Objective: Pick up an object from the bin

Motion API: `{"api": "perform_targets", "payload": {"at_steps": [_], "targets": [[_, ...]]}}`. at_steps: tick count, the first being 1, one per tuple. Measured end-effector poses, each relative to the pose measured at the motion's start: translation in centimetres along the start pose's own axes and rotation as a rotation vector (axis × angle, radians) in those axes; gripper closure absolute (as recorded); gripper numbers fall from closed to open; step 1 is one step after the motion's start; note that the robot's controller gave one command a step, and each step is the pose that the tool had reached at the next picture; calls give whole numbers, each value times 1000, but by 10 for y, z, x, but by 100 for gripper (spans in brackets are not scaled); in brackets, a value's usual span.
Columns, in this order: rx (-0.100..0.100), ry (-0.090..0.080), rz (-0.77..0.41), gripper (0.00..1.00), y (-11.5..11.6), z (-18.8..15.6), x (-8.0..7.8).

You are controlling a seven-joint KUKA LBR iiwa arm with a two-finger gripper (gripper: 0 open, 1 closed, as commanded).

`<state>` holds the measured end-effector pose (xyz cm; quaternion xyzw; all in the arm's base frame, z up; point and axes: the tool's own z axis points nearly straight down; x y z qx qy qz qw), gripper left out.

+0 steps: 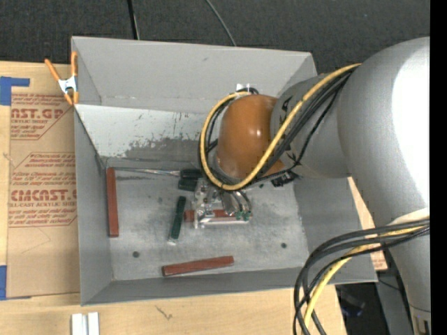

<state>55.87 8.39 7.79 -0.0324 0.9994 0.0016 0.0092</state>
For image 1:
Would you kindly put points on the brown cardboard board, red print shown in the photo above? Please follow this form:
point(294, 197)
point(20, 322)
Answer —
point(38, 173)

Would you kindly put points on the red-brown flat block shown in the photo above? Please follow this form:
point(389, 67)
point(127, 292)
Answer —
point(112, 204)
point(197, 266)
point(189, 215)

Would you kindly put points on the black cylinder on white bracket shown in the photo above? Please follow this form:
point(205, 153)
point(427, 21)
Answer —
point(282, 180)

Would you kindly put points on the grey metal bin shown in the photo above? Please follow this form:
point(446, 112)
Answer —
point(146, 222)

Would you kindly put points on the dark green flat block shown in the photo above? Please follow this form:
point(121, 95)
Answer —
point(177, 218)
point(190, 173)
point(186, 185)

